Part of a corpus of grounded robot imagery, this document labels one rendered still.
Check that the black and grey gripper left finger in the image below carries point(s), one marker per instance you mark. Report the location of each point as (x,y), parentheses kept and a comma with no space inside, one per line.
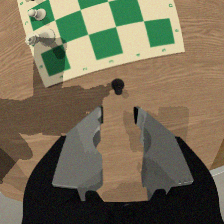
(71,167)

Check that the green and cream chessboard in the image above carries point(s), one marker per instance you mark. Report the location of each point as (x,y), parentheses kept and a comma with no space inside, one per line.
(91,35)

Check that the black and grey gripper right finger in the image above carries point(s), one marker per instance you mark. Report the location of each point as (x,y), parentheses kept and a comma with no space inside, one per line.
(170,164)

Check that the white pawn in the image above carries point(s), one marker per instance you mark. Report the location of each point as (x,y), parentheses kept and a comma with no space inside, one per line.
(39,14)

